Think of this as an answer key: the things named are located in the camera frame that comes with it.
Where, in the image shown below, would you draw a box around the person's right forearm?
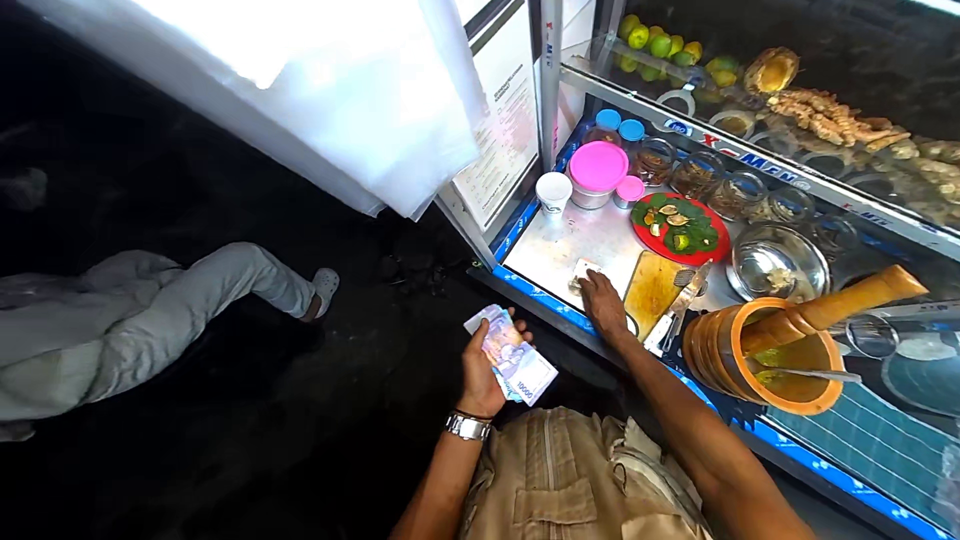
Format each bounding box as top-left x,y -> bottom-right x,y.
616,333 -> 820,540

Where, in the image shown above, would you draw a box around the glass display case, metal frame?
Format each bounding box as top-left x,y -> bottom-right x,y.
435,0 -> 960,540

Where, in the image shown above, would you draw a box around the white translucent plastic sheet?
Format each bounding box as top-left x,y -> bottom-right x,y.
22,0 -> 490,222

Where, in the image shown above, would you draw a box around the yellow wooden cutting board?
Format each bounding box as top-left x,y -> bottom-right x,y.
623,250 -> 700,340

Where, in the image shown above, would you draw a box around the small pink-lidded container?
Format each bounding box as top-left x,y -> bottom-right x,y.
613,174 -> 646,210

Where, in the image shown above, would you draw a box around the person's left forearm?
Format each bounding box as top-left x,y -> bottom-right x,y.
389,408 -> 493,540

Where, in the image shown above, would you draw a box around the small pale banknote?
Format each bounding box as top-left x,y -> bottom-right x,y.
567,258 -> 603,297

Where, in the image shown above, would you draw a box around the person's left hand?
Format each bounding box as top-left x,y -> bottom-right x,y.
458,306 -> 536,420

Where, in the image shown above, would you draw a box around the person's body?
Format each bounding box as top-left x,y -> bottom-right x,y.
456,406 -> 715,540

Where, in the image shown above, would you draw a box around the blue-lidded jar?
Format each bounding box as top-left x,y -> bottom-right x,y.
618,118 -> 647,154
582,108 -> 623,147

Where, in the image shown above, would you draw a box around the clear drinking glass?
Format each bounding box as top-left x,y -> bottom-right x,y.
843,312 -> 900,360

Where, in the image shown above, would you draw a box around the shiny metal bowl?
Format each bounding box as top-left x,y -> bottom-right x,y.
725,222 -> 832,306

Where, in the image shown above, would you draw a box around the bundle of purple blue banknotes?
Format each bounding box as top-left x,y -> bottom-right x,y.
462,303 -> 561,408

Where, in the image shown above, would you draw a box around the knife with white handle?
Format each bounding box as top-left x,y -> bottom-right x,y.
642,258 -> 714,359

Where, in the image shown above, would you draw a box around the orange-brown wooden mortar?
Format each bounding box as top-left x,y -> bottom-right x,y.
681,297 -> 845,417

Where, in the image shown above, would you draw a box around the red plate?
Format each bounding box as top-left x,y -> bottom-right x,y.
630,192 -> 732,267

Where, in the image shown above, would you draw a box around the green leaves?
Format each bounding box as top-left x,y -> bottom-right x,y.
634,194 -> 721,256

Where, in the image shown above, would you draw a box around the wooden pestle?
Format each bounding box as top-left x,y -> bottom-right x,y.
739,264 -> 930,358

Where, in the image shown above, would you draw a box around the pile of green yellow limes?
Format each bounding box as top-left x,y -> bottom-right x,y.
617,13 -> 742,89

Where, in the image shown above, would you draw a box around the brown halved coconut shell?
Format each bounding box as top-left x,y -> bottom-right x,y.
743,46 -> 801,96

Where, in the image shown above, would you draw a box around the large pink-lidded container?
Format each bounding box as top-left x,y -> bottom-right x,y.
567,141 -> 630,211

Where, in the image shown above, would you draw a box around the white paper cup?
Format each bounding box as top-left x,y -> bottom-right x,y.
534,171 -> 574,221

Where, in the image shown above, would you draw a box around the metal spoon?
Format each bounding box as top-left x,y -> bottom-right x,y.
754,365 -> 863,385

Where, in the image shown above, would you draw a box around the pile of cut spice pieces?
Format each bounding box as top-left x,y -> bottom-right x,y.
646,204 -> 690,237

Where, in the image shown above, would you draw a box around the white printed poster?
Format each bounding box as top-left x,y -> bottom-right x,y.
452,1 -> 541,232

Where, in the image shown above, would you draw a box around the person's right hand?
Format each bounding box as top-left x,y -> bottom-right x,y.
576,268 -> 636,351

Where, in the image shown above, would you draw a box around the teal checked mat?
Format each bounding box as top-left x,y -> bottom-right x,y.
762,384 -> 949,529

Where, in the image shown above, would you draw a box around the pile of ginger roots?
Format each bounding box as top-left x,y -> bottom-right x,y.
766,87 -> 960,230

